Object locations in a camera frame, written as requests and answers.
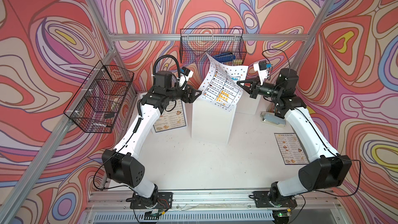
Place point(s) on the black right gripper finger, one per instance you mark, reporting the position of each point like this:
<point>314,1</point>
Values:
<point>250,81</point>
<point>246,87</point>

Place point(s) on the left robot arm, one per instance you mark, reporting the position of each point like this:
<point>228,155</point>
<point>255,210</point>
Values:
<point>170,84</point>

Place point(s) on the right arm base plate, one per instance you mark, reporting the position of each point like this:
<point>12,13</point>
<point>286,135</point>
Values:
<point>267,199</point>

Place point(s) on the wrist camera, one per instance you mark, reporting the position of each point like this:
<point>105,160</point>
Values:
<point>185,75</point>
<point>263,68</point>

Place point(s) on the white board front panel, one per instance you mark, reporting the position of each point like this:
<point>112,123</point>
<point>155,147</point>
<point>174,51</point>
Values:
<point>169,116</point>

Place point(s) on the black wire basket left wall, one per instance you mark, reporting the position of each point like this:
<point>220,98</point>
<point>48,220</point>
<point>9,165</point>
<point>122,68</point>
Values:
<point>96,105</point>

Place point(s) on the yellow item in basket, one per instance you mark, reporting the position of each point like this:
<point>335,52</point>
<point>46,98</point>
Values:
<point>237,62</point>

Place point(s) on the hand-drawn colourful menu sheet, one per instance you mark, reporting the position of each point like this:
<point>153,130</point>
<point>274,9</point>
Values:
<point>219,87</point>

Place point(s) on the blue stapler in basket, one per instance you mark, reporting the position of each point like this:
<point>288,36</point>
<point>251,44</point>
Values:
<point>225,57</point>

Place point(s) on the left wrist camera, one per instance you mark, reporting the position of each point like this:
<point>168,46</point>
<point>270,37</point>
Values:
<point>185,75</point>

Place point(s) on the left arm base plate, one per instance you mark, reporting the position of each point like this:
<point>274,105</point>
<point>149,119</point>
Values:
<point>162,200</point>

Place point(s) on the black wire basket back wall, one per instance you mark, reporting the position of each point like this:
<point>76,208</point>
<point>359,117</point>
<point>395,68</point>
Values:
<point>195,43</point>

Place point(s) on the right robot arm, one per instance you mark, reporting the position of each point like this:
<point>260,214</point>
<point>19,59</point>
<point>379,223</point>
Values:
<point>327,168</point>

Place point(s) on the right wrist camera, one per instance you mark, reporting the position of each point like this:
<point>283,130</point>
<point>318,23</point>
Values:
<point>263,68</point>

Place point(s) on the Dim Sum Inn menu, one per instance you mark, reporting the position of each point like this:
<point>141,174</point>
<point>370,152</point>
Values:
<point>170,118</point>

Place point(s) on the black wire basket wall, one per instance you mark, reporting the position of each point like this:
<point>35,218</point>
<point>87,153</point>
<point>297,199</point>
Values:
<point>195,43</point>
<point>96,105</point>

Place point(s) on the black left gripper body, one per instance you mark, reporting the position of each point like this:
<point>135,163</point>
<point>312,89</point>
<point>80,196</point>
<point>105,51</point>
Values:
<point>183,95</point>

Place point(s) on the white board panel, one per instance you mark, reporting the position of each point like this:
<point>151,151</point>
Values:
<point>211,123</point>
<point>169,116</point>
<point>247,105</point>

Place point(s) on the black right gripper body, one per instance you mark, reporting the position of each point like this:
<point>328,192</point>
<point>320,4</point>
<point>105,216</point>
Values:
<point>258,89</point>

